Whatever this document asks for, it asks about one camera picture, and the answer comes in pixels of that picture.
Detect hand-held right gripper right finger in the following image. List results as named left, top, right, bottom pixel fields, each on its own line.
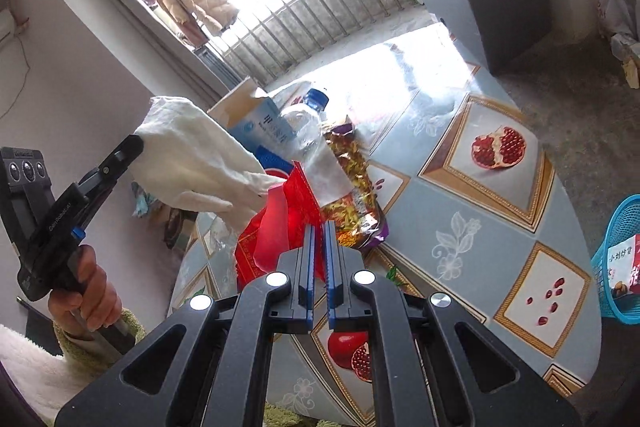
left=324, top=221, right=583, bottom=427

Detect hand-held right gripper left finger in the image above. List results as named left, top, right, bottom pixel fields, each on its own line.
left=54, top=223, right=317, bottom=427

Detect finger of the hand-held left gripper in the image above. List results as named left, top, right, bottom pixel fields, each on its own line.
left=75, top=134, right=146, bottom=233

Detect red plastic bag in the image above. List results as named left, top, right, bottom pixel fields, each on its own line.
left=235, top=161, right=326, bottom=288

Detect yellow purple snack packet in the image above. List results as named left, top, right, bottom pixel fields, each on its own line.
left=320, top=117, right=391, bottom=253

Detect white cloth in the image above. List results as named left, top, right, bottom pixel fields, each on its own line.
left=132, top=96, right=288, bottom=233

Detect blue plastic basket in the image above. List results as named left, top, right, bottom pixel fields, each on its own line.
left=590, top=194, right=640, bottom=325

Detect person's left forearm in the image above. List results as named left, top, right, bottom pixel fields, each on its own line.
left=0, top=307, right=148, bottom=427

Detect person's left hand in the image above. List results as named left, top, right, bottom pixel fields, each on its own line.
left=47, top=244, right=123, bottom=334

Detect teal cloth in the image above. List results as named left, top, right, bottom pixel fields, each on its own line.
left=132, top=187, right=161, bottom=218

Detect blue red packet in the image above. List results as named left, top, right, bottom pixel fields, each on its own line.
left=254, top=145, right=295, bottom=180

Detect fruit print tablecloth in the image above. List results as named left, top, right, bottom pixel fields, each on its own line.
left=170, top=22, right=603, bottom=427

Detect clear plastic bottle blue cap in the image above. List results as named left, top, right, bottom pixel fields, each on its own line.
left=280, top=88, right=331, bottom=168

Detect light blue cardboard box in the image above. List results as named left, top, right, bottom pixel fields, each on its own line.
left=206, top=77, right=301, bottom=160

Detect metal railing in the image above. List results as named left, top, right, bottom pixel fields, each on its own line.
left=220, top=0, right=418, bottom=85

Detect grey cabinet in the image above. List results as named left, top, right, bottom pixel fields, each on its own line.
left=415, top=0, right=553, bottom=75

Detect white red snack packet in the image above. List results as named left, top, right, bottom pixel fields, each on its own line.
left=607, top=234, right=640, bottom=308

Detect cardboard scraps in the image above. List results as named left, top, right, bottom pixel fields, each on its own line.
left=610, top=34, right=640, bottom=90

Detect white plastic bag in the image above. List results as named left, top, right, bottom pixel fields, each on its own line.
left=597, top=0, right=640, bottom=52

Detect wall cable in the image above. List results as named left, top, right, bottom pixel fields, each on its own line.
left=0, top=22, right=31, bottom=118

